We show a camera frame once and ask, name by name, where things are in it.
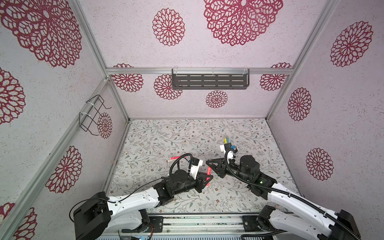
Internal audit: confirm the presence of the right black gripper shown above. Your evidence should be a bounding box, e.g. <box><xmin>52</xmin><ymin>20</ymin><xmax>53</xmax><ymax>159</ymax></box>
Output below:
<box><xmin>206</xmin><ymin>158</ymin><xmax>252</xmax><ymax>185</ymax></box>

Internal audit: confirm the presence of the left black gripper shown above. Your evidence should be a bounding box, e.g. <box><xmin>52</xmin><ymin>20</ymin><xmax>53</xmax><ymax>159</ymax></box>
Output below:
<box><xmin>173</xmin><ymin>171</ymin><xmax>213</xmax><ymax>196</ymax></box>

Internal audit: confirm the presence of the pink highlighter pen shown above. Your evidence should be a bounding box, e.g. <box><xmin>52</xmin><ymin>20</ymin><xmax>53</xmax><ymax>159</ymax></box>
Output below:
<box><xmin>206</xmin><ymin>167</ymin><xmax>212</xmax><ymax>187</ymax></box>
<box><xmin>166</xmin><ymin>156</ymin><xmax>181</xmax><ymax>163</ymax></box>

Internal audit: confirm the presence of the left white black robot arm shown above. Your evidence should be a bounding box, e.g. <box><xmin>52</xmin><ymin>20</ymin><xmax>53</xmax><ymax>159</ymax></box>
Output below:
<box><xmin>72</xmin><ymin>170</ymin><xmax>213</xmax><ymax>240</ymax></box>

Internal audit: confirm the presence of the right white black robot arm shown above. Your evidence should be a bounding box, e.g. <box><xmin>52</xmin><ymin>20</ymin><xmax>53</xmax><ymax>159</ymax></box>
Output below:
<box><xmin>207</xmin><ymin>153</ymin><xmax>361</xmax><ymax>240</ymax></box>

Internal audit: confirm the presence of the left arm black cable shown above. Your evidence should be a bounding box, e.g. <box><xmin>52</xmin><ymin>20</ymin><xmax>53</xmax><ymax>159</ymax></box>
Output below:
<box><xmin>168</xmin><ymin>152</ymin><xmax>194</xmax><ymax>178</ymax></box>

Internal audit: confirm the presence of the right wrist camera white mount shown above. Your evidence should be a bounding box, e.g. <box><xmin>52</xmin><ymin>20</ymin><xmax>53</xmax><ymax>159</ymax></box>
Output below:
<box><xmin>220</xmin><ymin>143</ymin><xmax>238</xmax><ymax>160</ymax></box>

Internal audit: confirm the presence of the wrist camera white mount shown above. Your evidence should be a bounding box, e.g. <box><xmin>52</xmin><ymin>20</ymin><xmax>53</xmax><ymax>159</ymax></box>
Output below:
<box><xmin>220</xmin><ymin>143</ymin><xmax>238</xmax><ymax>160</ymax></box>
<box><xmin>189</xmin><ymin>158</ymin><xmax>203</xmax><ymax>180</ymax></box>

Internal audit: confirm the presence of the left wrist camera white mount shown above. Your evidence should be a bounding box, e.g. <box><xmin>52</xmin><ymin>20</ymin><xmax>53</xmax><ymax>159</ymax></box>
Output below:
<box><xmin>189</xmin><ymin>158</ymin><xmax>203</xmax><ymax>180</ymax></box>

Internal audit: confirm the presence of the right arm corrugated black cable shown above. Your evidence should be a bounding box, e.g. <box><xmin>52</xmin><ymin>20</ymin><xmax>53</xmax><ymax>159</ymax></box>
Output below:
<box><xmin>224</xmin><ymin>149</ymin><xmax>362</xmax><ymax>240</ymax></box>

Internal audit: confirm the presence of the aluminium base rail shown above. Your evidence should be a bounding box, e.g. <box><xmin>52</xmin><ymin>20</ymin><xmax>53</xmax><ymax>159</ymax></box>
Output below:
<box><xmin>99</xmin><ymin>213</ymin><xmax>300</xmax><ymax>240</ymax></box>

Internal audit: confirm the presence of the dark metal wall shelf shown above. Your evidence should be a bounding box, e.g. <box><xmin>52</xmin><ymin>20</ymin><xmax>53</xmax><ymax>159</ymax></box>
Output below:
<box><xmin>171</xmin><ymin>69</ymin><xmax>250</xmax><ymax>90</ymax></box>

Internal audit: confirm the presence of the black wire wall rack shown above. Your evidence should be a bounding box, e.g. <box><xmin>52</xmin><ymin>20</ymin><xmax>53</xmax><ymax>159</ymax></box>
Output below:
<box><xmin>78</xmin><ymin>95</ymin><xmax>113</xmax><ymax>139</ymax></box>

